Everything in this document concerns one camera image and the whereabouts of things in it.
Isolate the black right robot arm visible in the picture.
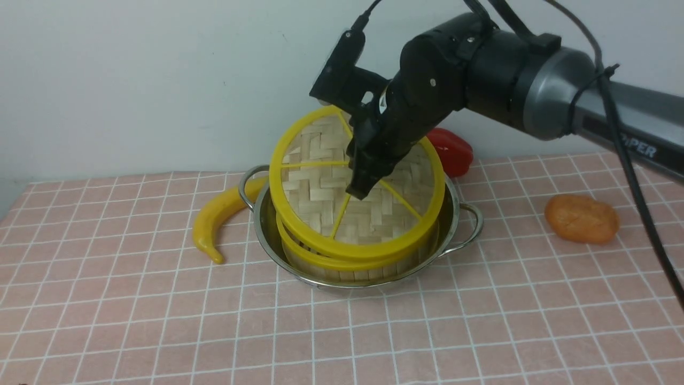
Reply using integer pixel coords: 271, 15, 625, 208
346, 13, 683, 200

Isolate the yellow bamboo steamer lid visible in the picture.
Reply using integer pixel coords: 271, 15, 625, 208
269, 106, 446, 269

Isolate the yellow rimmed bamboo steamer basket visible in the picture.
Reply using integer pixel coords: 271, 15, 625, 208
276, 216, 440, 283

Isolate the orange toy potato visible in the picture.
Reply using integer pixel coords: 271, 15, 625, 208
544, 194, 620, 244

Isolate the stainless steel pot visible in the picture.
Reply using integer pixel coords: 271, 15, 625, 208
237, 164, 484, 291

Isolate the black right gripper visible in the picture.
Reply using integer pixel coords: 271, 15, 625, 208
345, 80, 437, 201

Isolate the pink checked tablecloth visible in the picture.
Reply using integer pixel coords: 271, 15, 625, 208
1, 153, 683, 384

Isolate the yellow toy banana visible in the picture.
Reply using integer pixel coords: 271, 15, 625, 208
191, 186, 246, 265

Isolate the red toy bell pepper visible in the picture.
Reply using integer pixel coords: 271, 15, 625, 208
426, 127, 474, 179

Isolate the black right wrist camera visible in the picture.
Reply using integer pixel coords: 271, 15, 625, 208
309, 29, 390, 116

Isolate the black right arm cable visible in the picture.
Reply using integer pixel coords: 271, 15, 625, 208
350, 0, 684, 313

